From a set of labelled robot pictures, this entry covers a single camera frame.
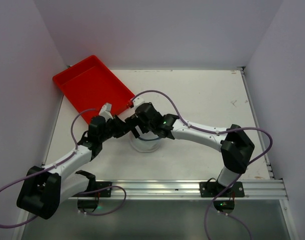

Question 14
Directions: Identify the white mesh laundry bag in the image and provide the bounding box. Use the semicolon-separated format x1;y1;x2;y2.
129;132;161;153

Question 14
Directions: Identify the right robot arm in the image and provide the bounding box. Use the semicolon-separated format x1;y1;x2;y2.
125;102;255;193

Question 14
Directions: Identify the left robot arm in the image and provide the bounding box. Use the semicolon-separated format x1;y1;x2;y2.
16;115;131;220

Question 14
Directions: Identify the red plastic tray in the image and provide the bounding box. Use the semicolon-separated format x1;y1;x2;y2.
52;55;135;116

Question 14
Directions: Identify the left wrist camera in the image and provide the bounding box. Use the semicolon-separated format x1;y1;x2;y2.
98;102;113;122

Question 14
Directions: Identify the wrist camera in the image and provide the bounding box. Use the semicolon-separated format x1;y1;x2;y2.
98;102;113;122
127;97;145;109

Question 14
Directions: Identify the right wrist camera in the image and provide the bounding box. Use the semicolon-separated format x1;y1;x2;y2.
127;97;145;109

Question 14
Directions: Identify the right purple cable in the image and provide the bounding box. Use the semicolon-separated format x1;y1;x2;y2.
131;89;274;240

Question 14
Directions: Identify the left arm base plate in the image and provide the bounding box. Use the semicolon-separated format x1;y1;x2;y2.
77;180;114;210

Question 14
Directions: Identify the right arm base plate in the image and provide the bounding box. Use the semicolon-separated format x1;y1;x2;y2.
198;175;244;210

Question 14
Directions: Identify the aluminium table rail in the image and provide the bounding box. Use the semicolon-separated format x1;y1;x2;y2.
24;178;290;201

